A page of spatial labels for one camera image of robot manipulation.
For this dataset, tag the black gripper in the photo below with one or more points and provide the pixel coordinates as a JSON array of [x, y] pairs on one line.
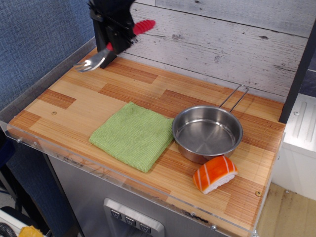
[[113, 24]]

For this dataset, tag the red handled metal fork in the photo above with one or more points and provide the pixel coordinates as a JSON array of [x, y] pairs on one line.
[[93, 62]]

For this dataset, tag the green cloth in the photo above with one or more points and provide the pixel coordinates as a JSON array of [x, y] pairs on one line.
[[135, 136]]

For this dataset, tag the small steel pan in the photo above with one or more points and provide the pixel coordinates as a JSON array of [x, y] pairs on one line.
[[204, 132]]

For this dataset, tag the clear acrylic edge guard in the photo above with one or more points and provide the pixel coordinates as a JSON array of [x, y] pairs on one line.
[[166, 192]]

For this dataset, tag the salmon nigiri sushi toy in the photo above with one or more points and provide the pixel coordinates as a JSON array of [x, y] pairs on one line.
[[214, 173]]

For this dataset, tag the silver button control panel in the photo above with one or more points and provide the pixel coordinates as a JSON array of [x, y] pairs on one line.
[[127, 222]]

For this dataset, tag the yellow object at corner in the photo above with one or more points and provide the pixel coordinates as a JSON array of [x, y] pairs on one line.
[[30, 231]]

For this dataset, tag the white ribbed sink unit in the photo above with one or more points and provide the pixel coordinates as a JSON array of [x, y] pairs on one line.
[[300, 129]]

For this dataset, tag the dark left vertical post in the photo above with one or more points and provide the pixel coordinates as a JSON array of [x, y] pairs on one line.
[[109, 58]]

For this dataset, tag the dark vertical post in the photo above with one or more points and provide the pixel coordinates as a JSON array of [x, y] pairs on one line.
[[299, 76], [109, 58]]

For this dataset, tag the dark right vertical post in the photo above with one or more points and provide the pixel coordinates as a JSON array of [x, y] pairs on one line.
[[299, 76]]

